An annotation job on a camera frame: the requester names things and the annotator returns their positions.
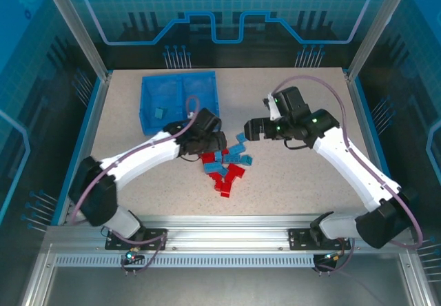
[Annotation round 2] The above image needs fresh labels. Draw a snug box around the blue plastic divided bin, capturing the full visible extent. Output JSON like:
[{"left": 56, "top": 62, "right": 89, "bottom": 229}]
[{"left": 141, "top": 70, "right": 222, "bottom": 136}]

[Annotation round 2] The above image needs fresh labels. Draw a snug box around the small lit right base connector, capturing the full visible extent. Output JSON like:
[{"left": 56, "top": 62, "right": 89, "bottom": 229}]
[{"left": 323, "top": 250, "right": 346, "bottom": 263}]

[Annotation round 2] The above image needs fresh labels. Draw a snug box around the small lit base connector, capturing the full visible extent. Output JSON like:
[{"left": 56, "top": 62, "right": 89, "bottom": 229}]
[
  {"left": 323, "top": 250, "right": 346, "bottom": 263},
  {"left": 124, "top": 249, "right": 143, "bottom": 264}
]

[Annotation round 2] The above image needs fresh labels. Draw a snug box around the small lit left base connector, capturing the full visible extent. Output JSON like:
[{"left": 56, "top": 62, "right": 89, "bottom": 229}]
[{"left": 124, "top": 249, "right": 143, "bottom": 264}]

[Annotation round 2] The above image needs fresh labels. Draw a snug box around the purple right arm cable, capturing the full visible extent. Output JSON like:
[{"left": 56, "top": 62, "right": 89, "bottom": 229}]
[{"left": 271, "top": 74, "right": 424, "bottom": 252}]

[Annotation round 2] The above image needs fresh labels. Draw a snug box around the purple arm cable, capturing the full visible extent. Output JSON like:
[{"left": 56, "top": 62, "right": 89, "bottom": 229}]
[
  {"left": 70, "top": 94, "right": 201, "bottom": 226},
  {"left": 271, "top": 74, "right": 424, "bottom": 252}
]

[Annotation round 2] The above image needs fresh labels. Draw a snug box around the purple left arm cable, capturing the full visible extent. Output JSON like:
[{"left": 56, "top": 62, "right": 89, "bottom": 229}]
[{"left": 70, "top": 94, "right": 201, "bottom": 226}]

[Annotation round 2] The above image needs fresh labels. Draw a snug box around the aluminium right side rail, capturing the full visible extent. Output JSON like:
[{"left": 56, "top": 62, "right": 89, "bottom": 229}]
[{"left": 343, "top": 71, "right": 404, "bottom": 226}]

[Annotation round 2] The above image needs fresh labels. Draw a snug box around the aluminium front frame rail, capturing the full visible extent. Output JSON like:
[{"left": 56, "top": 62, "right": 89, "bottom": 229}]
[{"left": 44, "top": 214, "right": 414, "bottom": 255}]

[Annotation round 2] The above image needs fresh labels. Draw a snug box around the aluminium left side rail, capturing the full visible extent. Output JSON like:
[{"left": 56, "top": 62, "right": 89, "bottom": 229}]
[{"left": 57, "top": 73, "right": 113, "bottom": 226}]

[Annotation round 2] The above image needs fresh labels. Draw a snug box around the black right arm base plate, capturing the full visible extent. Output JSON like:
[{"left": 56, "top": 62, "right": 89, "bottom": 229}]
[{"left": 288, "top": 228, "right": 356, "bottom": 252}]

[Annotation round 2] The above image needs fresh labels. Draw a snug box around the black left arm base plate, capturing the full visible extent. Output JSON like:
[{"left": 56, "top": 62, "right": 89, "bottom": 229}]
[{"left": 105, "top": 228, "right": 169, "bottom": 252}]

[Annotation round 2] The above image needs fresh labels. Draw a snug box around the slotted grey cable duct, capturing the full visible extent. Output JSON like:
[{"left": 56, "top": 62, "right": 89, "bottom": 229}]
[{"left": 54, "top": 254, "right": 349, "bottom": 269}]

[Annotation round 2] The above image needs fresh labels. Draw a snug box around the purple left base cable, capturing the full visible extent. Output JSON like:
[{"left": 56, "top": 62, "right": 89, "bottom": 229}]
[{"left": 101, "top": 228, "right": 169, "bottom": 276}]

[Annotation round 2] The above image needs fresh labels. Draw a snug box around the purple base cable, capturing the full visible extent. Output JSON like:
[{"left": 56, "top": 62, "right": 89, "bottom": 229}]
[
  {"left": 101, "top": 228, "right": 169, "bottom": 276},
  {"left": 314, "top": 238, "right": 356, "bottom": 276}
]

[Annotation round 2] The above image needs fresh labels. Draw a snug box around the aluminium right frame post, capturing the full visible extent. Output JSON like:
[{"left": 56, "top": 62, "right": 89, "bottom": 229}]
[{"left": 346, "top": 0, "right": 413, "bottom": 83}]

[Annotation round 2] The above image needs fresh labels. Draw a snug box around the aluminium frame post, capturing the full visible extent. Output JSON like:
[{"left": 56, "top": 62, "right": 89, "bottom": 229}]
[
  {"left": 346, "top": 0, "right": 413, "bottom": 83},
  {"left": 38, "top": 0, "right": 113, "bottom": 83}
]

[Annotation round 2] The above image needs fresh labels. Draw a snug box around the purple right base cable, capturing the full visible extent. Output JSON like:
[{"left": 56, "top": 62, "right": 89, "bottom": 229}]
[{"left": 314, "top": 238, "right": 356, "bottom": 276}]

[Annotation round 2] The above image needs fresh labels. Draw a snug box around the aluminium left frame post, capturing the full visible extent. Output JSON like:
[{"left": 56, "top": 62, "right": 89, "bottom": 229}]
[{"left": 38, "top": 0, "right": 113, "bottom": 83}]

